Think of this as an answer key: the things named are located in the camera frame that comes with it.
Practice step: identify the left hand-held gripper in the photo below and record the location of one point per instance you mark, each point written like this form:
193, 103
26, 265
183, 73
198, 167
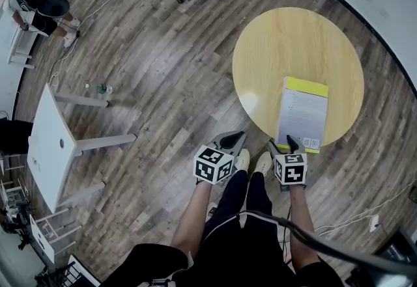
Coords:
211, 167

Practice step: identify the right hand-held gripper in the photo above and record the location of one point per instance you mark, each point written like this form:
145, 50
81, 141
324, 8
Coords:
291, 172

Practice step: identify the yellow and white booklet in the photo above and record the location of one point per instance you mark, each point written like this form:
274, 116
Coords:
303, 113

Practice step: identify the person's left forearm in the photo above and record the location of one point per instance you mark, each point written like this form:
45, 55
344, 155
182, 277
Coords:
192, 217

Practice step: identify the person's right forearm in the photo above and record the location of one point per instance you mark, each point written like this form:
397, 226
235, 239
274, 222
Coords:
301, 224

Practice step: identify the person's left shoe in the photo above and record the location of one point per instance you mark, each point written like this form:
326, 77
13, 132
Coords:
242, 158

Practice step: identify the person's shoe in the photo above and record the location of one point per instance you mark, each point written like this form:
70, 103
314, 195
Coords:
263, 163
242, 158

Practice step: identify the person's right shoe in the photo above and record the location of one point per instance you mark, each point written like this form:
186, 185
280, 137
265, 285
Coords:
263, 163

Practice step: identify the round yellow wooden table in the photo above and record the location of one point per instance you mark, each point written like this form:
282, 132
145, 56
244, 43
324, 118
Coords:
286, 48

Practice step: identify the person's black striped trousers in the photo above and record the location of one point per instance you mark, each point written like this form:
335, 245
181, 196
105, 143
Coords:
247, 246

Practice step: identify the white power strip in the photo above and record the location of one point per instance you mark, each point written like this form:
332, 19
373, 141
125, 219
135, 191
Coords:
374, 223

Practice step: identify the clear green water bottle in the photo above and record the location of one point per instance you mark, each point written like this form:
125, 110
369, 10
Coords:
104, 88

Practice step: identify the person's black shirt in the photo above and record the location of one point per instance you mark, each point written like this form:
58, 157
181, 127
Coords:
153, 266

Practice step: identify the black laptop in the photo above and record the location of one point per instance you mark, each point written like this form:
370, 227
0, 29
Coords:
400, 246

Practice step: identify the white table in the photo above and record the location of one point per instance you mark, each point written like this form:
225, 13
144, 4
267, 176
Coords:
19, 48

